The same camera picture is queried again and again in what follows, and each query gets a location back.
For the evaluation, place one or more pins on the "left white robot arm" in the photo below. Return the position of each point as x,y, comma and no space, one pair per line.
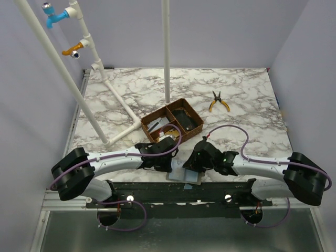
75,174

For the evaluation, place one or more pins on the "gold faucet tap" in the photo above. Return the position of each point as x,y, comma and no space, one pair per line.
73,51

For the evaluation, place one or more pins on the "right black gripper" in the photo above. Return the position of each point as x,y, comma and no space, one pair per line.
196,159

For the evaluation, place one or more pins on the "aluminium frame rail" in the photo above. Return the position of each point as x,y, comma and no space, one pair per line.
82,224

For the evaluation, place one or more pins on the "woven brown divided basket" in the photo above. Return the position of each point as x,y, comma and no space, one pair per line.
166,111

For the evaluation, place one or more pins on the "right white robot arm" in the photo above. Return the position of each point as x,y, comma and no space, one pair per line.
295,176

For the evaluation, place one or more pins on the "white PVC pipe frame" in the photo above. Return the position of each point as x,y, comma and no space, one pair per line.
74,11

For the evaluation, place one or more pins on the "white diagonal pole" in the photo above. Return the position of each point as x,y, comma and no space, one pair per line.
36,27

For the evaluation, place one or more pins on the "gold card with stripe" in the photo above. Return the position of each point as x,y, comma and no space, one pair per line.
174,133

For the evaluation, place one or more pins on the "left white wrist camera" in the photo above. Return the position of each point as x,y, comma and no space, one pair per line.
162,136

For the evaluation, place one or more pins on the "grey card holder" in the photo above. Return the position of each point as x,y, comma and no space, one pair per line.
180,174

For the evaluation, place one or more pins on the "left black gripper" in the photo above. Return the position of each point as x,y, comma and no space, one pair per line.
163,163

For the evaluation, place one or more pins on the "white vertical pole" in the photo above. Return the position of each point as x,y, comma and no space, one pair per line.
165,6

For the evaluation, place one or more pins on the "yellow handled pliers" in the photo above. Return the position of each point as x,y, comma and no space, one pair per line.
217,98

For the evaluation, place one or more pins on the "blue faucet tap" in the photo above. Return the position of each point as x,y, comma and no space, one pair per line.
52,16

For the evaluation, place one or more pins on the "silver VIP card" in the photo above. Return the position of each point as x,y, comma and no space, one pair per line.
157,124

